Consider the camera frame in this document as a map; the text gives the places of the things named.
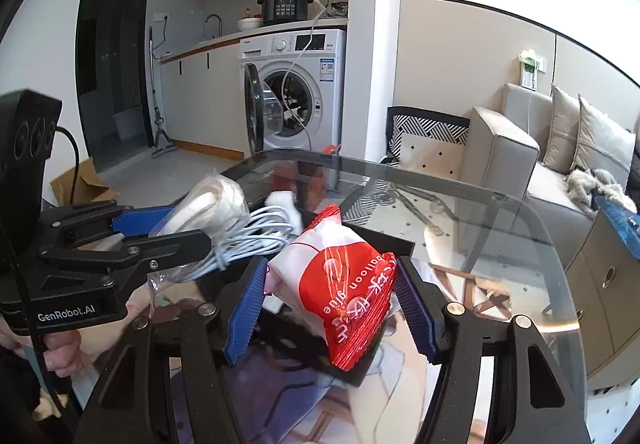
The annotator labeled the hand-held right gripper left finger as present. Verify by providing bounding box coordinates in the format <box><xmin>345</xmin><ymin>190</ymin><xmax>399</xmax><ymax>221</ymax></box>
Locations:
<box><xmin>90</xmin><ymin>256</ymin><xmax>268</xmax><ymax>444</ymax></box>

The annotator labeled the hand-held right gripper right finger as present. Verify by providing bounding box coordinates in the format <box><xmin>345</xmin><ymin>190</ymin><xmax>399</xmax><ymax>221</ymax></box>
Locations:
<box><xmin>395</xmin><ymin>256</ymin><xmax>591</xmax><ymax>444</ymax></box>

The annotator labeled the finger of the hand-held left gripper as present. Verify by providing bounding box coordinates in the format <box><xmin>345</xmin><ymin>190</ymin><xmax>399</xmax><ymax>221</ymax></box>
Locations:
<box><xmin>37</xmin><ymin>229</ymin><xmax>213</xmax><ymax>287</ymax></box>
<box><xmin>37</xmin><ymin>201</ymin><xmax>176</xmax><ymax>245</ymax></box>

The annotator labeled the bagged white rope bundle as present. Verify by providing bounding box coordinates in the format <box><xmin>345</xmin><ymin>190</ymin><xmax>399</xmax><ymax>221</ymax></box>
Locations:
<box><xmin>147</xmin><ymin>172</ymin><xmax>251</xmax><ymax>305</ymax></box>

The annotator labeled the white cable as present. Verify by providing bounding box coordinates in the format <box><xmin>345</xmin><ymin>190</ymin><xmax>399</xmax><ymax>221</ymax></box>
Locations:
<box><xmin>280</xmin><ymin>0</ymin><xmax>331</xmax><ymax>150</ymax></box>
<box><xmin>172</xmin><ymin>191</ymin><xmax>303</xmax><ymax>285</ymax></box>

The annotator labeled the red and white packet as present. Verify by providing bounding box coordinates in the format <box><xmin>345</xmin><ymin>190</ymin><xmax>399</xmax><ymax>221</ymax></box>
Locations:
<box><xmin>267</xmin><ymin>204</ymin><xmax>398</xmax><ymax>372</ymax></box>

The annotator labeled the black cardboard box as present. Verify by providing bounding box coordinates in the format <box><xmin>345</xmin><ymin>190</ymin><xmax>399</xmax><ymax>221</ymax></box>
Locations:
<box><xmin>215</xmin><ymin>219</ymin><xmax>416</xmax><ymax>387</ymax></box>

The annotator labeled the person's left hand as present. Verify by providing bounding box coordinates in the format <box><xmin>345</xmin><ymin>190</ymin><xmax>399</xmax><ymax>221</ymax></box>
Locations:
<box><xmin>0</xmin><ymin>319</ymin><xmax>83</xmax><ymax>375</ymax></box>

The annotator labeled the brown cardboard box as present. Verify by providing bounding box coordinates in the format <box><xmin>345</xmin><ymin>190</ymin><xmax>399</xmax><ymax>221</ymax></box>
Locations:
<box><xmin>50</xmin><ymin>156</ymin><xmax>121</xmax><ymax>207</ymax></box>

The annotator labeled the grey mop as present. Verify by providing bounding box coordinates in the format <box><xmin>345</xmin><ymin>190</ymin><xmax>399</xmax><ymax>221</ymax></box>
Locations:
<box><xmin>148</xmin><ymin>26</ymin><xmax>181</xmax><ymax>160</ymax></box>

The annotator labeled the printed table mat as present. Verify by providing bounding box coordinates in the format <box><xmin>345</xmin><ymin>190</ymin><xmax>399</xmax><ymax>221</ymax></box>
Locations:
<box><xmin>70</xmin><ymin>254</ymin><xmax>506</xmax><ymax>444</ymax></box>

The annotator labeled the grey waste bin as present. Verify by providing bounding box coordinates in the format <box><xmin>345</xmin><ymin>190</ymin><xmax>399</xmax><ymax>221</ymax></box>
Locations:
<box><xmin>111</xmin><ymin>105</ymin><xmax>146</xmax><ymax>141</ymax></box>

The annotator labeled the white kitchen counter cabinet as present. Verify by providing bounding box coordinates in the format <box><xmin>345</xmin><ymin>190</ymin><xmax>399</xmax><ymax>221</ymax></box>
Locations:
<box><xmin>160</xmin><ymin>26</ymin><xmax>348</xmax><ymax>162</ymax></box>

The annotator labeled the dark glass door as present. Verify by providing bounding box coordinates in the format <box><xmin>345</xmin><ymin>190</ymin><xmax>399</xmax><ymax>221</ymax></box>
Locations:
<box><xmin>75</xmin><ymin>0</ymin><xmax>157</xmax><ymax>160</ymax></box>

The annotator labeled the beige sofa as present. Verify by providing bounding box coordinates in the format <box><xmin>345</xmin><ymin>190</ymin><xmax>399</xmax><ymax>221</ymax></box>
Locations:
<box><xmin>470</xmin><ymin>83</ymin><xmax>640</xmax><ymax>270</ymax></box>

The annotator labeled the black and white patterned chair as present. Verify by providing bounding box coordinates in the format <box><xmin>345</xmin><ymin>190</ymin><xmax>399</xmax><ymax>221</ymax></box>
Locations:
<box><xmin>386</xmin><ymin>106</ymin><xmax>471</xmax><ymax>175</ymax></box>

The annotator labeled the beige side cabinet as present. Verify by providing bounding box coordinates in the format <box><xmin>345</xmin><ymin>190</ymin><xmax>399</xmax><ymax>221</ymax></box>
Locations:
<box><xmin>562</xmin><ymin>211</ymin><xmax>640</xmax><ymax>380</ymax></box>

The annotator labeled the grey fur cloth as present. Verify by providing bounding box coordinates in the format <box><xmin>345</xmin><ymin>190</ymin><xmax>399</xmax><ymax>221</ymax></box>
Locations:
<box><xmin>565</xmin><ymin>167</ymin><xmax>626</xmax><ymax>212</ymax></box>

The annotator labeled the white washing machine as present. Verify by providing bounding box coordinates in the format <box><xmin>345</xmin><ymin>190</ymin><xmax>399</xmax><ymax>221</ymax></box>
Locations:
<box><xmin>237</xmin><ymin>28</ymin><xmax>348</xmax><ymax>160</ymax></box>

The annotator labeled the blue plastic item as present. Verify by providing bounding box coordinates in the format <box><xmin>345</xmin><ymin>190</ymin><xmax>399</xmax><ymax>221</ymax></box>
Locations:
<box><xmin>595</xmin><ymin>196</ymin><xmax>640</xmax><ymax>245</ymax></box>

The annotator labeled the grey beige cushion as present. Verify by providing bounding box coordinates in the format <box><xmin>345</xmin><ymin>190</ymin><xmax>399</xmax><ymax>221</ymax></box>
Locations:
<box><xmin>570</xmin><ymin>95</ymin><xmax>637</xmax><ymax>187</ymax></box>

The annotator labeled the black pressure cooker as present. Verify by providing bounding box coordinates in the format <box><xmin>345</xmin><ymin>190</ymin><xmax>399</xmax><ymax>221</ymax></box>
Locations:
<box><xmin>257</xmin><ymin>0</ymin><xmax>313</xmax><ymax>26</ymax></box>

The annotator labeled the white hanging cable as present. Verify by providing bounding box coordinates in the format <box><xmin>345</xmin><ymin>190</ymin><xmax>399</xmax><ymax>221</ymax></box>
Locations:
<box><xmin>280</xmin><ymin>0</ymin><xmax>331</xmax><ymax>150</ymax></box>

